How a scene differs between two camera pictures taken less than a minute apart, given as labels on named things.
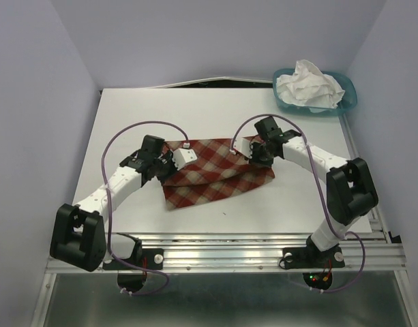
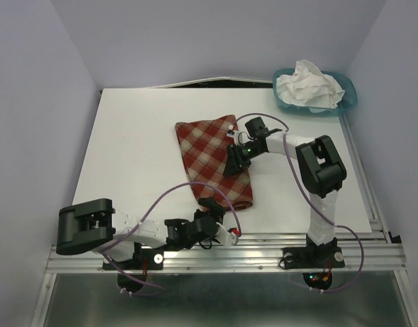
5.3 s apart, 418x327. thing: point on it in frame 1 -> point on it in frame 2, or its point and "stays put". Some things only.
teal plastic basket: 346,103 stays put
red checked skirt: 217,173 -> 204,144
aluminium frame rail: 381,254 stays put
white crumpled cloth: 308,87 stays put
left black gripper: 168,156 -> 209,203
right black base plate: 309,258 stays put
